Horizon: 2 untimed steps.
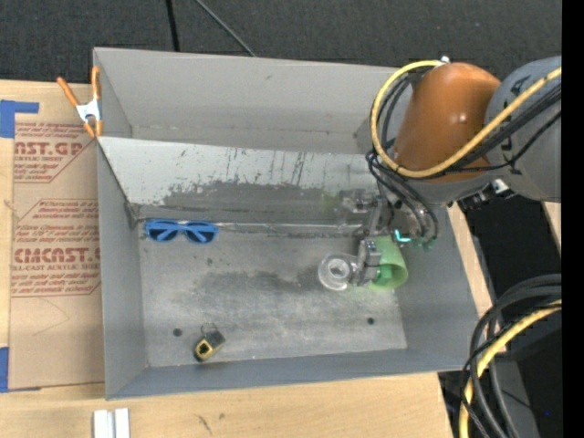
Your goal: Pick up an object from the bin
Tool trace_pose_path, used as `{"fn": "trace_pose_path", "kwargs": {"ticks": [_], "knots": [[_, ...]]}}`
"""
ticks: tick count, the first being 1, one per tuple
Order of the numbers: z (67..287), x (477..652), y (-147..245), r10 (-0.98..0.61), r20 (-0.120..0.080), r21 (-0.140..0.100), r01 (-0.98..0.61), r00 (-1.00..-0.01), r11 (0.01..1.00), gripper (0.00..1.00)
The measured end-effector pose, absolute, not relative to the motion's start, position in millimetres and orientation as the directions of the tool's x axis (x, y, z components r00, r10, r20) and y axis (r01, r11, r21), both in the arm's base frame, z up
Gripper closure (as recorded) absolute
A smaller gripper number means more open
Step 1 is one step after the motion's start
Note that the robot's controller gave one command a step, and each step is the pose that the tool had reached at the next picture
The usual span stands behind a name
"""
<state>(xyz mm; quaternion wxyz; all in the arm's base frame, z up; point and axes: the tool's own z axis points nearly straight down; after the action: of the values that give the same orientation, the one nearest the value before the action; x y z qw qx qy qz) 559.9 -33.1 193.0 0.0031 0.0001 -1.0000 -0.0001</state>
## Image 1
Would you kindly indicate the blue sunglasses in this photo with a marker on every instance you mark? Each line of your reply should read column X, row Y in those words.
column 201, row 232

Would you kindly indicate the green plastic cup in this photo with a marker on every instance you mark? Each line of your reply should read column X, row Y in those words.
column 393, row 267

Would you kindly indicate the clear glass cup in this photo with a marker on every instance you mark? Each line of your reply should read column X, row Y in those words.
column 329, row 281

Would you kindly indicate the grey metal bin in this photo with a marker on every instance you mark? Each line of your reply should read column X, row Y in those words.
column 274, row 299

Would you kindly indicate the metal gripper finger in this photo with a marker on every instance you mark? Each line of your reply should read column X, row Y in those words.
column 358, row 201
column 370, row 256

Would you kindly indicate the brown cardboard board, red print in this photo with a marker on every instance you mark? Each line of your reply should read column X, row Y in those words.
column 55, row 317

